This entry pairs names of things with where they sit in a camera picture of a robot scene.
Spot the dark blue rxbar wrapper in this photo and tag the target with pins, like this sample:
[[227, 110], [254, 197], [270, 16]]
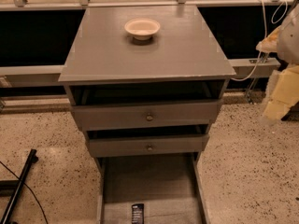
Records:
[[138, 213]]

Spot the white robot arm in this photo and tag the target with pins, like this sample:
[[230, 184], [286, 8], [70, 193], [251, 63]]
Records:
[[282, 91]]

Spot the grey top drawer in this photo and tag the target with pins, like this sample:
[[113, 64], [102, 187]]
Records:
[[130, 116]]

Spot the brass top drawer knob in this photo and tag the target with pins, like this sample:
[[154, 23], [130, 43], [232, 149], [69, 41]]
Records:
[[149, 117]]

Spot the grey wooden drawer cabinet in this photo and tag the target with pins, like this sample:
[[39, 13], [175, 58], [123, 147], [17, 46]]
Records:
[[107, 66]]

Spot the grey middle drawer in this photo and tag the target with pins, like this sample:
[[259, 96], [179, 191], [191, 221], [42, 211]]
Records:
[[138, 146]]

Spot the grey open bottom drawer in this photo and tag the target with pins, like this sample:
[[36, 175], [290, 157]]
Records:
[[168, 185]]

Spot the white ceramic bowl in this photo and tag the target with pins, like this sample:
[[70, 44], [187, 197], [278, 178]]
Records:
[[142, 28]]

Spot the diagonal metal support rod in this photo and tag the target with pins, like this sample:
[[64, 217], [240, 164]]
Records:
[[262, 59]]

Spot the black metal stand bar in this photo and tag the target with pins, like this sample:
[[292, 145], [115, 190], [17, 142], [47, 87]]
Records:
[[14, 187]]

